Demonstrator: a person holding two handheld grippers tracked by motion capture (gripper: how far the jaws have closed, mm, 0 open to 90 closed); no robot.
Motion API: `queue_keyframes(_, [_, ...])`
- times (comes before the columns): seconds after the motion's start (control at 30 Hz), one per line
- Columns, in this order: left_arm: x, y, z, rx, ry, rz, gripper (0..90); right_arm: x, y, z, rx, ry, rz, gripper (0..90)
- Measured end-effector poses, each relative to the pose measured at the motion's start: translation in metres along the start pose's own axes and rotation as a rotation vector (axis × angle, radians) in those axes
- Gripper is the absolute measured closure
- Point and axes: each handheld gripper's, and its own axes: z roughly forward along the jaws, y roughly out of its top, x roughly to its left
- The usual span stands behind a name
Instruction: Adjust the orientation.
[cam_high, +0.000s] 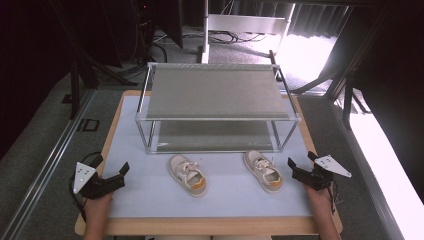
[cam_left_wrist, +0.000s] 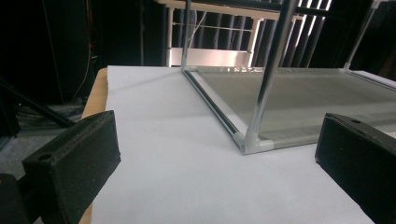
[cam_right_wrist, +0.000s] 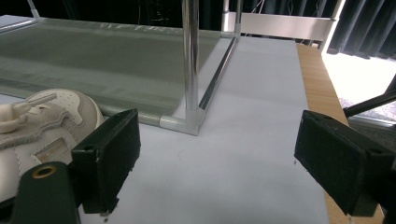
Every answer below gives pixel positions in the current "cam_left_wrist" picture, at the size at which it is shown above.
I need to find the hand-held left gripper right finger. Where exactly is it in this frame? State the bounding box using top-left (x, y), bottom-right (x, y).
top-left (315, 112), bottom-right (396, 224)

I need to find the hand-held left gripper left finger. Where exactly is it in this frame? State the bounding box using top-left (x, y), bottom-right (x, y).
top-left (21, 109), bottom-right (121, 224)

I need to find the thin hanging cable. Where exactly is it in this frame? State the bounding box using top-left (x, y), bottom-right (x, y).
top-left (70, 40), bottom-right (93, 104)

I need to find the black stand leg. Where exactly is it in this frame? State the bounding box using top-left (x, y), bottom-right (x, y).
top-left (0, 77), bottom-right (76, 129)

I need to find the dark curtain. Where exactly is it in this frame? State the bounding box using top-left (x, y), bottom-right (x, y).
top-left (0, 0), bottom-right (169, 104)

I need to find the white table cover sheet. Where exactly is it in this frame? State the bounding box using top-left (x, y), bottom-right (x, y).
top-left (91, 64), bottom-right (396, 224)

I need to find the metal tube rack grey shelf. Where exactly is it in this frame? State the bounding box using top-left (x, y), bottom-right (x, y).
top-left (180, 0), bottom-right (396, 156)

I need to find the white table frame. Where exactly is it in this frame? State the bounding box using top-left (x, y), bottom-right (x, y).
top-left (154, 0), bottom-right (331, 68)

